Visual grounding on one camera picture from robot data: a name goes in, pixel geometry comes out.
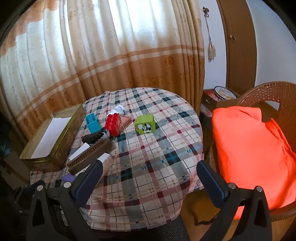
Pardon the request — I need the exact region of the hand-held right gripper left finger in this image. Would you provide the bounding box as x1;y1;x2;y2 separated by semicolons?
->
26;159;104;241

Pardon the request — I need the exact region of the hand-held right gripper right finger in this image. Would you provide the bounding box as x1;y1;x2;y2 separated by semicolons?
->
196;160;273;241

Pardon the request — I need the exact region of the white card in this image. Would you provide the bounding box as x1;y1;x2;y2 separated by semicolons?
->
69;142;90;161

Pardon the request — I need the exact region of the black and grey plastic object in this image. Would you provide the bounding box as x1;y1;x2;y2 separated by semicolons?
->
82;128;111;144

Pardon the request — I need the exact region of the gold metal tin box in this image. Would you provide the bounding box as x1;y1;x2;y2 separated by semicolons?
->
19;103;87;172

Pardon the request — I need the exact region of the blue building block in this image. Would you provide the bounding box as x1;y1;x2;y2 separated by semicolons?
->
85;113;101;133

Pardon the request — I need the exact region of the red building block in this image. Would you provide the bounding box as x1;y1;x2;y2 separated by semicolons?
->
105;113;121;136

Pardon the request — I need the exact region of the copper coloured small box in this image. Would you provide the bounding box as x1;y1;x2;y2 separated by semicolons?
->
119;115;133;135

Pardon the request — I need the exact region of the white pill bottle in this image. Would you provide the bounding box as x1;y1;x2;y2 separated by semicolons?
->
109;104;126;116

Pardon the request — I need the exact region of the green cube with cartoon print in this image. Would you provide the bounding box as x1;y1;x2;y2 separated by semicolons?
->
134;114;156;135

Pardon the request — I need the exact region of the orange cloth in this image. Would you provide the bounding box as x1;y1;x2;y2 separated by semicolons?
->
211;105;296;220

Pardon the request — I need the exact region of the white plastic bag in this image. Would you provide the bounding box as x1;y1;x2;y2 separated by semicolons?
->
200;104;213;121

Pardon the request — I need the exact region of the cardboard box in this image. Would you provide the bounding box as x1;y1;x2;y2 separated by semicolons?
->
201;89;242;116

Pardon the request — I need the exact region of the round cookie tin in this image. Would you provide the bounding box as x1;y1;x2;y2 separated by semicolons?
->
213;86;241;100

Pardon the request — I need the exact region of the brown wicker chair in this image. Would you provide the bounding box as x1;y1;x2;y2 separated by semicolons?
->
206;81;296;241

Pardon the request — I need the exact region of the brown wooden door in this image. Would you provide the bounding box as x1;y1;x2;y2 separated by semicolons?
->
216;0;257;95

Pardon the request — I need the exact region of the curtain tassel tieback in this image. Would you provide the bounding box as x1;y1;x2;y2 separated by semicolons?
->
203;6;216;63

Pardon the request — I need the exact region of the cream and orange curtain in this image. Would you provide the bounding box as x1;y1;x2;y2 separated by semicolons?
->
0;0;205;127

